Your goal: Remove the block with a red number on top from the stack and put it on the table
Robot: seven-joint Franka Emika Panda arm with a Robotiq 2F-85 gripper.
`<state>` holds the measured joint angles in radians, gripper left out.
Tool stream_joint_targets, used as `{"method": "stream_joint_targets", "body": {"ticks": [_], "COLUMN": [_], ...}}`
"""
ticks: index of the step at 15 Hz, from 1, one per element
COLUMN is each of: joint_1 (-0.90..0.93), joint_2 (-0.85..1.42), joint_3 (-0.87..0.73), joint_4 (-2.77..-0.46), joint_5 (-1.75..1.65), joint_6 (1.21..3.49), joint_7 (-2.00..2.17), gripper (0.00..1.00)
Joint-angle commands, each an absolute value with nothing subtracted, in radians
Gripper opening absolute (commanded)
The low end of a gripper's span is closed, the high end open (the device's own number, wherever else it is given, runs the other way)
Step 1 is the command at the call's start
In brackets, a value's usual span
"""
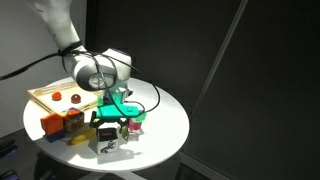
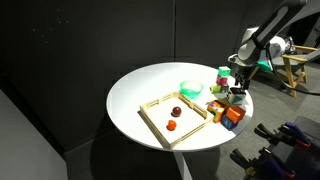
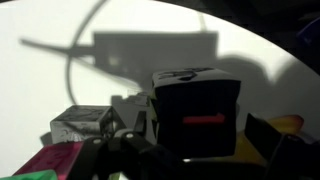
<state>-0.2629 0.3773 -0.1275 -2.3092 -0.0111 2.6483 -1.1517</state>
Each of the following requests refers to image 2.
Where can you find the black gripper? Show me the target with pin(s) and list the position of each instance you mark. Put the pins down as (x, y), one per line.
(241, 68)

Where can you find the small grey block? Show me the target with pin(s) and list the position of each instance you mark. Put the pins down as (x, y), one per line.
(225, 89)

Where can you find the small magenta block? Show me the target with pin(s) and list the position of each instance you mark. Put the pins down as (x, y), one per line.
(222, 80)

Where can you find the small green block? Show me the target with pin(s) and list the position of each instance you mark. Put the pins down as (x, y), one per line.
(224, 71)

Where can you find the small lime block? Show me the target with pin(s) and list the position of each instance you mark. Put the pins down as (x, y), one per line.
(215, 89)

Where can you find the orange toy block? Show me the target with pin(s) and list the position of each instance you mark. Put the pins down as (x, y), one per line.
(235, 114)

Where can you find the blue toy block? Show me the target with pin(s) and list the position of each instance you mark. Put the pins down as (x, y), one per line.
(228, 124)

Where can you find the colourful picture cube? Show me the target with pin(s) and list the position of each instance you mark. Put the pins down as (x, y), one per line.
(216, 111)

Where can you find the green plastic bowl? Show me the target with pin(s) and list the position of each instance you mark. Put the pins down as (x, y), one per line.
(191, 89)

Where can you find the dark red toy ball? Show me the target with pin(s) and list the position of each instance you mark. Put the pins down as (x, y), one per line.
(176, 111)

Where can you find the black purple trigger clamp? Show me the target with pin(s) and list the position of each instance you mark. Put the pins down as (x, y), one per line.
(293, 133)
(271, 163)

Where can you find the light wooden tray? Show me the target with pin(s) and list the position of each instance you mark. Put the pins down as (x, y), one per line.
(181, 138)

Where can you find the orange toy ball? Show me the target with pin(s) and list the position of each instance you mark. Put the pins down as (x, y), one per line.
(171, 125)

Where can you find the white table pedestal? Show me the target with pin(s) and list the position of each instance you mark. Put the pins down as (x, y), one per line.
(182, 166)

